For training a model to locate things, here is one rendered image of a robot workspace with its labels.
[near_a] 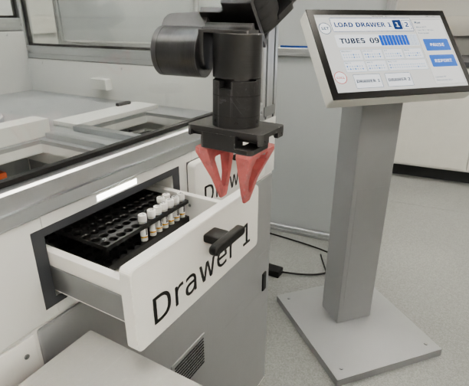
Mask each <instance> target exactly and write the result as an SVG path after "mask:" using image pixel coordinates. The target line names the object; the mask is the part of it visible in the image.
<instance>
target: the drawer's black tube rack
mask: <svg viewBox="0 0 469 386"><path fill-rule="evenodd" d="M158 196H162V193H159V192H156V191H150V190H147V189H143V190H141V191H138V192H137V193H135V194H133V195H130V196H128V197H126V198H124V199H122V200H120V201H118V202H116V203H114V204H111V205H109V206H107V207H105V208H103V209H101V210H99V211H97V212H94V213H92V214H90V215H88V216H86V217H85V218H82V219H80V220H79V221H75V222H74V223H72V224H69V225H68V226H66V227H63V228H61V229H59V230H57V231H55V232H53V233H51V234H49V235H47V236H45V237H44V239H45V243H46V244H47V245H50V246H52V247H55V248H57V249H59V250H63V251H65V252H68V253H69V254H73V255H75V256H78V257H81V258H83V259H85V260H89V261H91V262H93V263H96V264H99V265H101V266H103V267H106V268H109V269H111V270H116V269H117V268H119V267H121V266H122V265H124V264H125V263H126V262H128V261H129V260H132V259H133V258H134V257H136V256H137V255H139V254H141V253H142V252H143V251H144V250H146V249H148V248H149V247H151V246H152V245H154V244H156V243H157V242H159V241H160V240H162V239H163V238H164V237H166V236H168V235H169V234H171V233H172V232H174V231H176V230H177V229H179V228H180V227H181V226H183V225H184V224H186V223H188V222H189V216H188V215H185V217H184V218H179V219H180V220H179V221H174V222H175V223H174V224H171V225H169V227H168V228H163V229H162V232H156V236H149V227H147V230H148V241H141V237H140V232H139V233H138V234H136V235H134V236H132V237H131V238H129V239H127V240H125V241H124V242H122V243H121V244H119V245H117V246H115V247H114V248H112V249H111V250H108V251H105V250H101V249H98V248H97V245H96V244H97V243H99V242H101V241H102V240H106V239H107V238H108V237H109V236H111V235H113V234H115V233H116V232H118V231H120V230H122V229H124V228H125V227H127V226H129V225H131V224H133V223H134V222H136V221H138V214H140V213H146V216H147V209H149V208H153V206H154V205H156V204H157V200H156V198H157V197H158Z"/></svg>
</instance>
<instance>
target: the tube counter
mask: <svg viewBox="0 0 469 386"><path fill-rule="evenodd" d="M367 37H368V39H369V43H370V45H371V47H381V46H415V45H420V44H419V41H418V38H417V36H416V34H368V35H367Z"/></svg>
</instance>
